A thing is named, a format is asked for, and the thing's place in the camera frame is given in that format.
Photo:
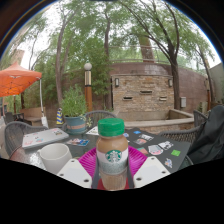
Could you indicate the globe-topped lamp post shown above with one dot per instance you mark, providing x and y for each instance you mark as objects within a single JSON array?
[{"x": 88, "y": 86}]

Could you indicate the grey utility box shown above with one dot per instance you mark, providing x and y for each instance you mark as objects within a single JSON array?
[{"x": 183, "y": 102}]

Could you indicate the wall lantern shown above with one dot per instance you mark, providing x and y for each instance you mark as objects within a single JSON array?
[
  {"x": 170, "y": 83},
  {"x": 117, "y": 82}
]

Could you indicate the black laptop with stickers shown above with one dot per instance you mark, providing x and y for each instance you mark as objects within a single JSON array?
[{"x": 160, "y": 146}]

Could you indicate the dark patio chair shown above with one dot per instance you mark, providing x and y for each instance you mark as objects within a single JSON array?
[{"x": 10, "y": 117}]

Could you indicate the wooden bench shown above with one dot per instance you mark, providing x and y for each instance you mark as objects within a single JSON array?
[{"x": 32, "y": 115}]

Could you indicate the white canopy base weight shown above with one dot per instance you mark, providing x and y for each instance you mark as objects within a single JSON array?
[{"x": 44, "y": 122}]

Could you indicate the blue yellow striped cone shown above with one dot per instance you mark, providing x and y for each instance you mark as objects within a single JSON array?
[{"x": 59, "y": 116}]

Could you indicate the orange patio canopy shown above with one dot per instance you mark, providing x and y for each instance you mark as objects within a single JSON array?
[{"x": 16, "y": 80}]

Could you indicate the potted green plant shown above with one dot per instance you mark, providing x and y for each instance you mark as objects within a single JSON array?
[{"x": 75, "y": 106}]

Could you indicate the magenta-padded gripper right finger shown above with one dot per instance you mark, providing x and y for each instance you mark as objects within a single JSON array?
[{"x": 150, "y": 171}]

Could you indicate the silver laptop with stickers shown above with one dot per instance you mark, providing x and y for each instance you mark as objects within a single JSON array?
[{"x": 45, "y": 137}]

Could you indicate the white ceramic mug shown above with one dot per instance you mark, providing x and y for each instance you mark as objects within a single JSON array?
[{"x": 55, "y": 158}]

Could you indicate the grey mesh patio chair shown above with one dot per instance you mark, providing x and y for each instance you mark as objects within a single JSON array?
[
  {"x": 100, "y": 116},
  {"x": 181, "y": 135},
  {"x": 16, "y": 133}
]

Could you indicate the black jacket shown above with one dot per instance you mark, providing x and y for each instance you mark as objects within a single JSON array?
[{"x": 210, "y": 136}]

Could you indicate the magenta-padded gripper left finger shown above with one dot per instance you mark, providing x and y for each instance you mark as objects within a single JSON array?
[{"x": 75, "y": 173}]

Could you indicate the green-capped coffee drink bottle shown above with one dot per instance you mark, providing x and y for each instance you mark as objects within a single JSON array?
[{"x": 112, "y": 146}]

